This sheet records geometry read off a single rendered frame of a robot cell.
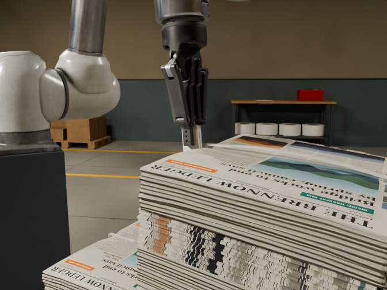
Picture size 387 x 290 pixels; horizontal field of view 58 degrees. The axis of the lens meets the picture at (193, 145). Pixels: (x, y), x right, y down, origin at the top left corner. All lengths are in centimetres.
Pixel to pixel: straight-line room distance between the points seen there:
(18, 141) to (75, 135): 586
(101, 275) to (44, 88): 55
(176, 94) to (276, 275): 30
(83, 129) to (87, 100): 569
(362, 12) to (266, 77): 205
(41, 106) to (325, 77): 657
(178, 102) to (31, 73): 57
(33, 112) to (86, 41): 26
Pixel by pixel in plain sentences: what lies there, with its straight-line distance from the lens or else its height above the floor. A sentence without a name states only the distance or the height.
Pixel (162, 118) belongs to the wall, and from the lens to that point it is 738.
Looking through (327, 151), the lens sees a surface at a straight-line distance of 66.
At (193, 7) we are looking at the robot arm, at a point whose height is 130.
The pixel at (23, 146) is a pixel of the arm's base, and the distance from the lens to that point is 104.
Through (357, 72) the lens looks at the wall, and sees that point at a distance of 742.
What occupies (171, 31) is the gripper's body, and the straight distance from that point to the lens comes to 58.
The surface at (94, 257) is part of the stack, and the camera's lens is 79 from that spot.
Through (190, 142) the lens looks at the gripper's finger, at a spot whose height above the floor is 109.
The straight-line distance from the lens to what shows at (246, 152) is 58.
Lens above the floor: 118
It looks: 10 degrees down
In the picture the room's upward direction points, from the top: straight up
